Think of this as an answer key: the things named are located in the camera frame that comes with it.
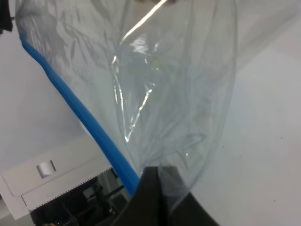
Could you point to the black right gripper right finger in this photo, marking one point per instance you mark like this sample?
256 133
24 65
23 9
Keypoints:
178 206

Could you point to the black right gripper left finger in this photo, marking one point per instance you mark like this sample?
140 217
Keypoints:
146 207

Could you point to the clear zip bag blue seal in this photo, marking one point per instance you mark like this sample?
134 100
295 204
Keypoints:
155 75

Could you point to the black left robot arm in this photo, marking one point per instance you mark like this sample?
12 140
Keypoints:
5 17

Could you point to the white cabinet with handle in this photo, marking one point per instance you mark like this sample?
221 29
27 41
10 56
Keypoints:
47 176

